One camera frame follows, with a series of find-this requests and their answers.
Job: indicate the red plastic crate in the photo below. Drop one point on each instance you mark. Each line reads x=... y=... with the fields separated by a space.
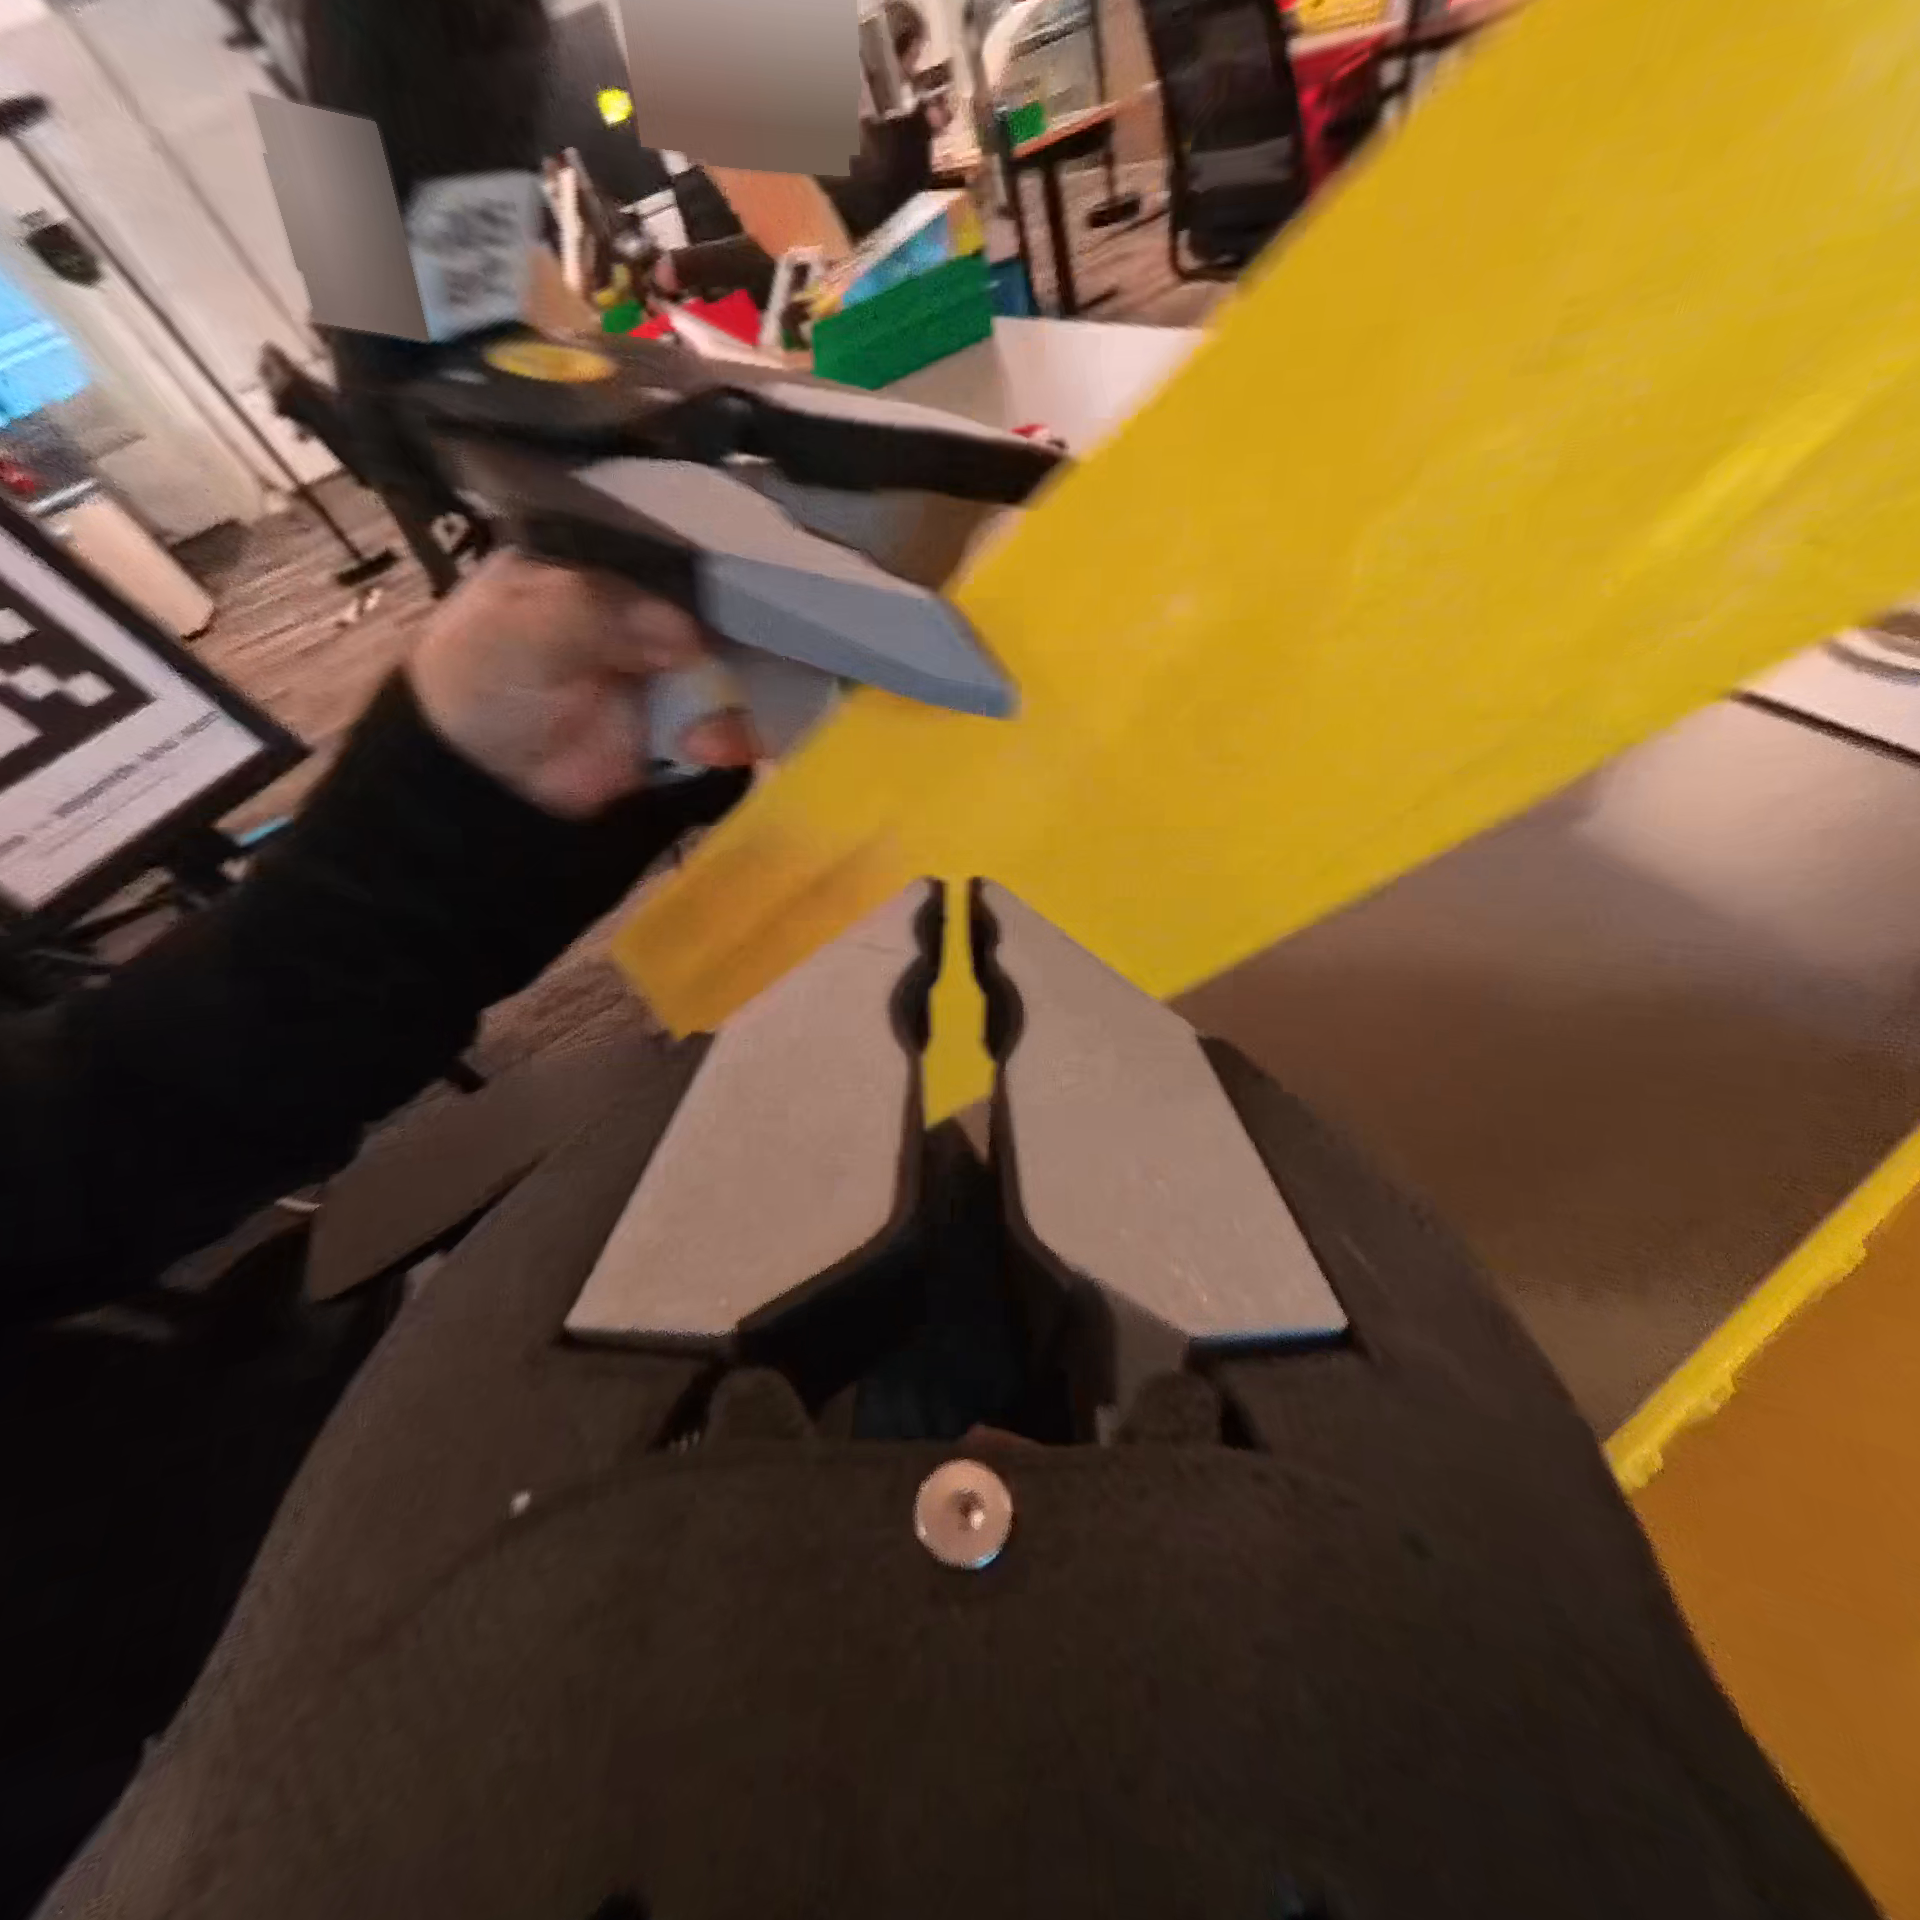
x=721 y=317

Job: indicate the black light stand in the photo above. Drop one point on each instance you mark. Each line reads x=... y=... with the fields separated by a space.
x=63 y=252

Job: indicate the yellow plastic bin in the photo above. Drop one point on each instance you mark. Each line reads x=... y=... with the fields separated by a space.
x=1425 y=524
x=1800 y=1576

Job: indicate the person's left hand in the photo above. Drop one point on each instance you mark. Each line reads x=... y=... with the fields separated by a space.
x=539 y=691

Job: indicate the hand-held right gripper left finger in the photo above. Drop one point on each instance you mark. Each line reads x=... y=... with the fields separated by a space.
x=780 y=1155

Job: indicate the black office chair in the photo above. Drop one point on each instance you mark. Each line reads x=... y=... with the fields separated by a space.
x=1236 y=149

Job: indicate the person's left forearm black sleeve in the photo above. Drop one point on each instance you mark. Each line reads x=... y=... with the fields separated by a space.
x=224 y=1020

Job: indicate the fiducial marker board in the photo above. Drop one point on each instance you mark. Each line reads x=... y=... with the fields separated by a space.
x=89 y=749

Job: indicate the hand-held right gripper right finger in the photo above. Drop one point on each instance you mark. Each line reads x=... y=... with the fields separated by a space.
x=1142 y=1171

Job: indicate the blue monitor screen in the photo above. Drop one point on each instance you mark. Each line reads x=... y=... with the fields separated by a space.
x=30 y=359

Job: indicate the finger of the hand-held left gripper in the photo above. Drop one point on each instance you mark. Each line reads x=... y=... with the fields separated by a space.
x=810 y=600
x=902 y=464

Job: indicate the green plastic crate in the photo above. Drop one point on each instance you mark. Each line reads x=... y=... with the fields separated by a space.
x=902 y=330

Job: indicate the white box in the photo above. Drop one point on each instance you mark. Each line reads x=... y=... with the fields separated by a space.
x=142 y=563

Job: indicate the colourful box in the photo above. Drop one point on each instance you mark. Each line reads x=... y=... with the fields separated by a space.
x=915 y=248

